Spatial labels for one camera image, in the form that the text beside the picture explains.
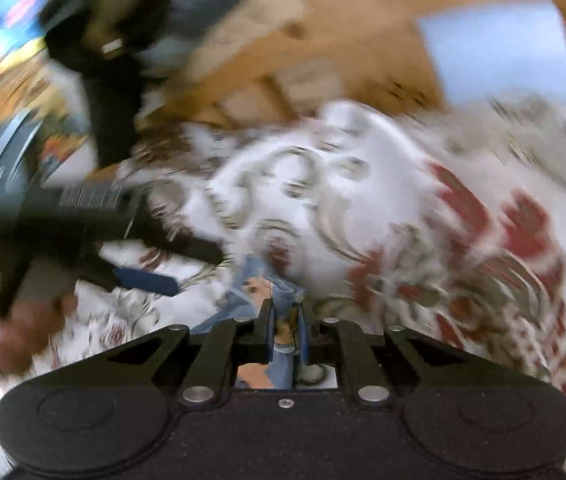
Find blue orange patterned pants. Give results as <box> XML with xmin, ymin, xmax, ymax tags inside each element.
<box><xmin>192</xmin><ymin>255</ymin><xmax>327</xmax><ymax>390</ymax></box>

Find person left hand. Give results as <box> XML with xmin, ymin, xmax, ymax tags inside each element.
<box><xmin>0</xmin><ymin>249</ymin><xmax>78</xmax><ymax>376</ymax></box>

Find floral white bedspread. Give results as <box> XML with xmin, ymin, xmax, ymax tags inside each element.
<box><xmin>0</xmin><ymin>91</ymin><xmax>566</xmax><ymax>480</ymax></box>

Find black hanging garment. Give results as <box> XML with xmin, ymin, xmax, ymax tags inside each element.
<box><xmin>39</xmin><ymin>0</ymin><xmax>171</xmax><ymax>168</ymax></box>

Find wooden bed frame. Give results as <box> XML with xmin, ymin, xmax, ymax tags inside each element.
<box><xmin>149</xmin><ymin>0</ymin><xmax>566</xmax><ymax>128</ymax></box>

